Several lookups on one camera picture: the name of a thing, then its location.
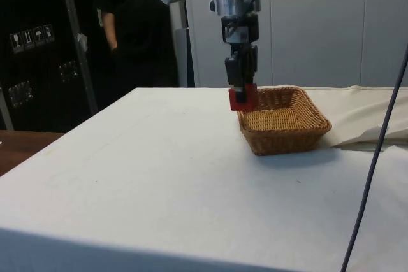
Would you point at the person in black clothes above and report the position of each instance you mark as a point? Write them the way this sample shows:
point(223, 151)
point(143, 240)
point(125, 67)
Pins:
point(137, 30)

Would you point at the brown wicker basket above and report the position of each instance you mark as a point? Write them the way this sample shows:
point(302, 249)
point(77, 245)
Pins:
point(287, 138)

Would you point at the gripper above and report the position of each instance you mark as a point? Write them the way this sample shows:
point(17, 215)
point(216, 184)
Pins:
point(252, 28)

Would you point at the red cube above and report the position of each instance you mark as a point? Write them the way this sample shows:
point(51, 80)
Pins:
point(234, 103)

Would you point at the black cabinet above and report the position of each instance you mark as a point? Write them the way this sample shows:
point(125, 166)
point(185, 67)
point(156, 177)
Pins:
point(41, 77)

